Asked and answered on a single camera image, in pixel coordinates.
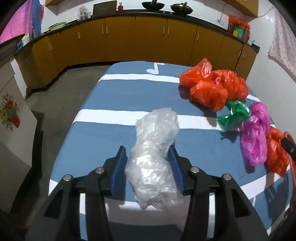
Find knotted red plastic bag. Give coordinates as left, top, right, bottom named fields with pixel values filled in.
left=266, top=126, right=289, bottom=177

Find magenta plastic bag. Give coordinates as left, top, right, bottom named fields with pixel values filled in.
left=240, top=102, right=270, bottom=166

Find clear plastic bag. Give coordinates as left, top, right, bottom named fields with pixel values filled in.
left=125, top=108, right=183, bottom=209

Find orange lower kitchen cabinets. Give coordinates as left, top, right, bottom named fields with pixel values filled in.
left=15, top=10, right=260, bottom=90

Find red plastic basket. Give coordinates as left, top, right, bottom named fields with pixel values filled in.
left=285, top=157, right=295, bottom=216

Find dark green plastic bag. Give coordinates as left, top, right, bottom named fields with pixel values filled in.
left=217, top=100, right=251, bottom=130

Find wide red plastic bag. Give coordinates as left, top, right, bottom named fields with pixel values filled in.
left=190, top=70, right=249, bottom=112

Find pink floral hanging cloth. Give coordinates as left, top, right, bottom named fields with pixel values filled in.
left=268, top=11, right=295, bottom=81

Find white cabinet with flower decal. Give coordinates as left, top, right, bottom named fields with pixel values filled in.
left=0, top=62, right=37, bottom=213

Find blue white striped tablecloth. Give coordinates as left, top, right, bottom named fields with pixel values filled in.
left=49, top=61, right=292, bottom=234

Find red plastic bag pointed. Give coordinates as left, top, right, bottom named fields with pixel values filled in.
left=179, top=58, right=212, bottom=88

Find red bag of groceries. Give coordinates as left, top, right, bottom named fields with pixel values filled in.
left=227, top=15, right=250, bottom=42

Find orange upper cabinets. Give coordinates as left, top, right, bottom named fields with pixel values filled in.
left=45, top=0, right=259, bottom=18

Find black wok with lid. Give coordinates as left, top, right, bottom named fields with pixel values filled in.
left=170, top=2, right=193, bottom=15

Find green basin on counter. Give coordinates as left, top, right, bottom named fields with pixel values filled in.
left=49, top=22, right=67, bottom=32

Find black wok left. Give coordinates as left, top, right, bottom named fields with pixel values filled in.
left=142, top=0, right=165, bottom=11

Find magenta blue hanging cloth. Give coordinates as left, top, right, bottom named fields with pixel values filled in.
left=1, top=1, right=45, bottom=44

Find glass jars on counter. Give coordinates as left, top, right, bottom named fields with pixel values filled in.
left=78, top=6, right=91, bottom=21

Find dark cutting board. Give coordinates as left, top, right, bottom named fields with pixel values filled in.
left=92, top=1, right=117, bottom=18

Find red sauce bottle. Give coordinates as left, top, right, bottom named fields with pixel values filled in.
left=118, top=3, right=123, bottom=13

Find wall socket with cable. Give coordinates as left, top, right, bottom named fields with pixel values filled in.
left=217, top=3, right=228, bottom=25

